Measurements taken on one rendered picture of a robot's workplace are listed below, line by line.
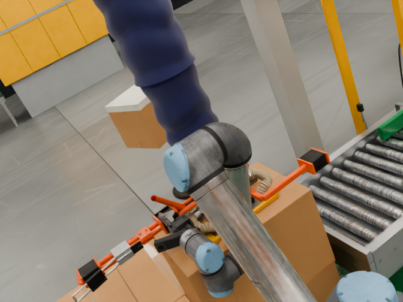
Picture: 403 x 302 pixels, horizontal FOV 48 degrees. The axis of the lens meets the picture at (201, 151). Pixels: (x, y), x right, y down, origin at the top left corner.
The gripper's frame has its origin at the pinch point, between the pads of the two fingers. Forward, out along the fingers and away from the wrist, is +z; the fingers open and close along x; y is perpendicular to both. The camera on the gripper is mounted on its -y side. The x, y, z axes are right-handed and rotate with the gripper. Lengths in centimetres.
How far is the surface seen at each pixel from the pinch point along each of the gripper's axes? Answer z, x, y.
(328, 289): -20, -67, 47
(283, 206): -20.6, -13.1, 41.4
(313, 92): 212, -107, 241
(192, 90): -10, 44, 30
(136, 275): 56, -53, -17
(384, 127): 19, -44, 138
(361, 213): -11, -53, 84
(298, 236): -22, -29, 42
